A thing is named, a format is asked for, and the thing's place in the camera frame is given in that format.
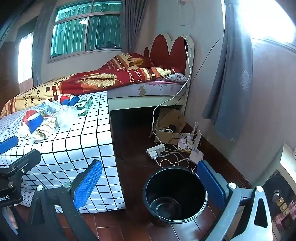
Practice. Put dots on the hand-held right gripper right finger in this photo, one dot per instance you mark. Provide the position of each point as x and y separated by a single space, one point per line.
210 183

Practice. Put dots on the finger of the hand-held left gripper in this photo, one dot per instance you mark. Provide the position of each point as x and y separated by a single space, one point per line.
26 160
8 144

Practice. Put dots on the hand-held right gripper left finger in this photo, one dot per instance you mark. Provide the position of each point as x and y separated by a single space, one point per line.
87 183

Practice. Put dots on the white tissue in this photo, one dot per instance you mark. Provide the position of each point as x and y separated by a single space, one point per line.
23 132

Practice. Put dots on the red plastic bag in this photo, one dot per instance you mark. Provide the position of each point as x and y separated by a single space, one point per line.
26 115

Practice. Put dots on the black bucket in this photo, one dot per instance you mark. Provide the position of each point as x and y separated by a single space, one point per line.
175 178

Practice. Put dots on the yellow wrapper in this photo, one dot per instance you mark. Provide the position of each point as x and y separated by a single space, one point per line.
45 129

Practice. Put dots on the clear plastic bag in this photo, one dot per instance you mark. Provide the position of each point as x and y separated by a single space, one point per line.
66 117

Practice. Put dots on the red and white paper cup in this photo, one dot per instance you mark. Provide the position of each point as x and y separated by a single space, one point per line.
63 97

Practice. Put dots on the blue cloth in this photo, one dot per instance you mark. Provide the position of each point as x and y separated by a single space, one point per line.
72 101

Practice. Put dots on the green and white carton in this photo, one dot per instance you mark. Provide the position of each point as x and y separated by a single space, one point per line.
84 104

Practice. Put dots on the person's left hand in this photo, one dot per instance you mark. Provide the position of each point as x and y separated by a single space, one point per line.
12 217

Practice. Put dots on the white router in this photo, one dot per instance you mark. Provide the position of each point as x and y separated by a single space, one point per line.
196 154

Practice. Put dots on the white power strip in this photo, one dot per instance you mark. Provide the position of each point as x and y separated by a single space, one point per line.
156 150

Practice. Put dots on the black box gold knobs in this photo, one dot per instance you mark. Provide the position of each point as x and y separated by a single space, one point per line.
279 197

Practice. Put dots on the cardboard box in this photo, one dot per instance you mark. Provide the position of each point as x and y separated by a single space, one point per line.
168 115

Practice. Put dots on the white cabinet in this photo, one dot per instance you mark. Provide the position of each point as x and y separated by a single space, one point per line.
288 157

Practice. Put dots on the narrow bright window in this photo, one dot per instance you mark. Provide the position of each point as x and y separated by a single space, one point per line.
25 58

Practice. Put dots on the grey curtain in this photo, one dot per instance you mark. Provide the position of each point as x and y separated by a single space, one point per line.
136 25
38 51

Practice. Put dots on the bed with red blanket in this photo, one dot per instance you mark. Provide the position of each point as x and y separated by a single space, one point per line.
97 81

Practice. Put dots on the blue-grey curtain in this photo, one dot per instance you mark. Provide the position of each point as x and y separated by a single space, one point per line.
229 76

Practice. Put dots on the floral pillow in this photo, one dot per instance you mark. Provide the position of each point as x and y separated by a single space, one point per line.
177 77

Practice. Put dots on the grey floral mattress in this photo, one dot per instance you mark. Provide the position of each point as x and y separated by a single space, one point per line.
150 89

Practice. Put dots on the large window green curtain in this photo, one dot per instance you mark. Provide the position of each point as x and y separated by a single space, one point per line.
81 30

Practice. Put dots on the dark cloth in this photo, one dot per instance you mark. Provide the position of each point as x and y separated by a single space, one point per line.
109 44

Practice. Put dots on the white bed frame red headboard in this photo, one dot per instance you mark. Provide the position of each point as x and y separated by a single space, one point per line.
171 51

